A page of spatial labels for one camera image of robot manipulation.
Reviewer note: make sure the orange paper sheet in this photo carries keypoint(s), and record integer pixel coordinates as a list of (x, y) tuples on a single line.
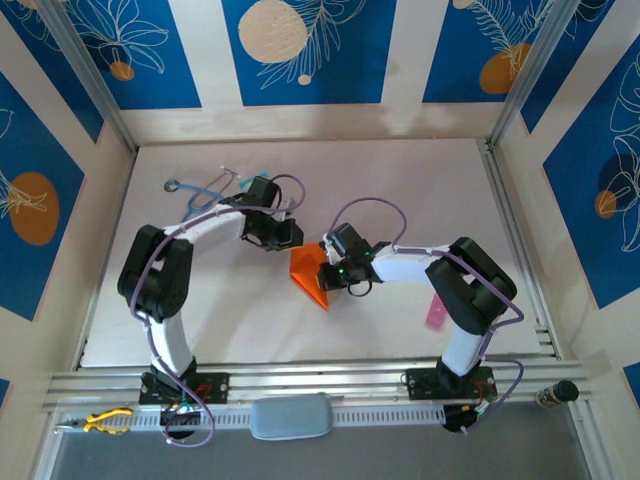
[(305, 270)]

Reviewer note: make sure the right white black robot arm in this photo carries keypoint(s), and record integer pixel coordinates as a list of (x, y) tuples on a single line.
[(400, 265)]

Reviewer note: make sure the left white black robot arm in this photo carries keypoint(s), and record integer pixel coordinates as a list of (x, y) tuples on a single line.
[(170, 345)]

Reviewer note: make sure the light blue snack packet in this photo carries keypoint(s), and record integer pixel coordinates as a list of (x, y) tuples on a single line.
[(249, 182)]

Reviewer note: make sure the pink plastic case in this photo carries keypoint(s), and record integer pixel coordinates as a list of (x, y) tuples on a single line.
[(434, 314)]

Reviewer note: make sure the blue stethoscope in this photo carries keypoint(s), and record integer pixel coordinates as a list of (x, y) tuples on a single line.
[(172, 185)]

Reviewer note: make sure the grey blue pouch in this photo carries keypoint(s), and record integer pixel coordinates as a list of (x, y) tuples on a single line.
[(292, 417)]

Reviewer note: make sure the small bottle with black cap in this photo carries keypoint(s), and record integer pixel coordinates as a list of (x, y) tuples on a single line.
[(565, 390)]

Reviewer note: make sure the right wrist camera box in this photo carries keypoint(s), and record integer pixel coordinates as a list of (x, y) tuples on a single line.
[(346, 241)]

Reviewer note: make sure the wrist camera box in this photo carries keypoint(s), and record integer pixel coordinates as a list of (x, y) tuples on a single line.
[(346, 241), (264, 190)]

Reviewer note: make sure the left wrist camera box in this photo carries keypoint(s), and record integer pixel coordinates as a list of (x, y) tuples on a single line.
[(264, 190)]

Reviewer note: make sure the aluminium mounting rail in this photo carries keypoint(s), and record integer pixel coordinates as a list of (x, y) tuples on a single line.
[(325, 380)]

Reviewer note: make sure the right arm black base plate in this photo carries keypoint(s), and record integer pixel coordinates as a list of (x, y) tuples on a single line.
[(425, 385)]

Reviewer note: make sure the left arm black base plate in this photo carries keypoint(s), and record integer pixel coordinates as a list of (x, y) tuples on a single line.
[(215, 387)]

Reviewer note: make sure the aluminium side rail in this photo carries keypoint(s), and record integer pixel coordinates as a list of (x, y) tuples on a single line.
[(505, 210)]

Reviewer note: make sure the aluminium frame post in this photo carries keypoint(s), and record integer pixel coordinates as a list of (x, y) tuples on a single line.
[(525, 75), (95, 85)]

